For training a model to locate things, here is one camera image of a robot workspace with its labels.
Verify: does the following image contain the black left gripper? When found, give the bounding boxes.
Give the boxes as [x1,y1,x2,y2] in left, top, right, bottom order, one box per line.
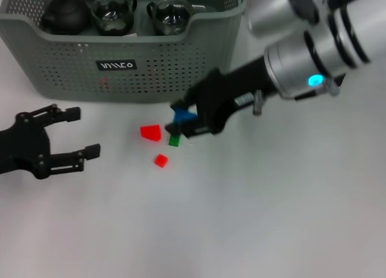
[0,104,101,180]

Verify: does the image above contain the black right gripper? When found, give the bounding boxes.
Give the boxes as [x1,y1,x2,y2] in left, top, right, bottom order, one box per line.
[164,56,283,140]

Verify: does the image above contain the blue square toy plate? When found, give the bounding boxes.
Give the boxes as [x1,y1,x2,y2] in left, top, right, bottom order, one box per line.
[171,107,197,125]

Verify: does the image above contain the red sloped toy block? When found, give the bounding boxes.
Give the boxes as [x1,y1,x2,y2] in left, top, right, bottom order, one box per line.
[140,124,162,142]

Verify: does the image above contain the small red square block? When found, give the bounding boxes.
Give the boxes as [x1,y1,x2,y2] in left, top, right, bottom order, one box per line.
[153,153,169,169]

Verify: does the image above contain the glass teacup with black holder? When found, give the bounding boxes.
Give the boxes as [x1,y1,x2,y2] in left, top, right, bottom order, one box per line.
[146,0,194,37]
[91,0,138,37]

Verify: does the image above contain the grey-green perforated storage bin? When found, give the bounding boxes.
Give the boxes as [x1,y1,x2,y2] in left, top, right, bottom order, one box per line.
[0,0,253,103]

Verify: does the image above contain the black clay teapot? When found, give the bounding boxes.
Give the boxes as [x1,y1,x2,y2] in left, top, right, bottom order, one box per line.
[40,0,93,36]

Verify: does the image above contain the right arm cable with connector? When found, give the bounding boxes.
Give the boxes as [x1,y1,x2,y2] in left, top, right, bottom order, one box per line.
[252,78,341,116]

